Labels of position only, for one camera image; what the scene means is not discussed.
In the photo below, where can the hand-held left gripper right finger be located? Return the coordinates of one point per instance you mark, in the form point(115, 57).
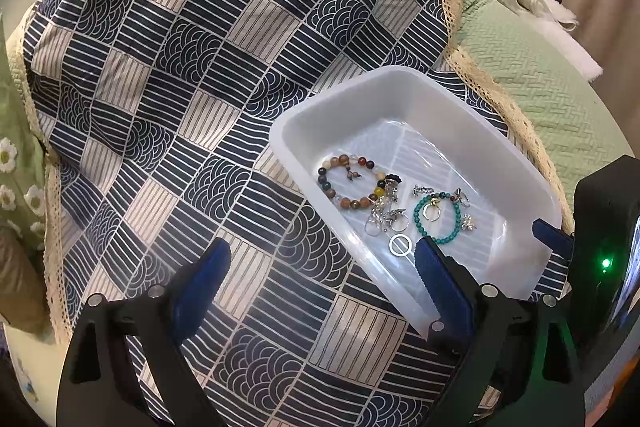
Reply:
point(445, 292)

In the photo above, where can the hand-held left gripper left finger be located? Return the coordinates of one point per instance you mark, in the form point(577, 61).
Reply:
point(200, 292)

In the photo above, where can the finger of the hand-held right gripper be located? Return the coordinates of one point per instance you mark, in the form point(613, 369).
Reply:
point(550, 234)

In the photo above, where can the black flower charm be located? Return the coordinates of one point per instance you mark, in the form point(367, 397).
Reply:
point(393, 181)

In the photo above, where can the white plastic container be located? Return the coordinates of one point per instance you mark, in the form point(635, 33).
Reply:
point(450, 117)

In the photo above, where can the green textured blanket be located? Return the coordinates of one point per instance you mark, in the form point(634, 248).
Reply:
point(530, 82)

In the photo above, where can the brown cushion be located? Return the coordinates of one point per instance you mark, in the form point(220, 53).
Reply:
point(20, 282)

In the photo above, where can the blue white patterned cloth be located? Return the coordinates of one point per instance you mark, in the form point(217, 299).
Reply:
point(175, 107)

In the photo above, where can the pale green bedsheet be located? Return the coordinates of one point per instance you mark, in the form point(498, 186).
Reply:
point(27, 377)

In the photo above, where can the white fluffy cloth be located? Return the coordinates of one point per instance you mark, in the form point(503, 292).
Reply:
point(540, 2)

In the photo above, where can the green daisy embroidered cloth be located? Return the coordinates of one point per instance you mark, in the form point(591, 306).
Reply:
point(10, 167)

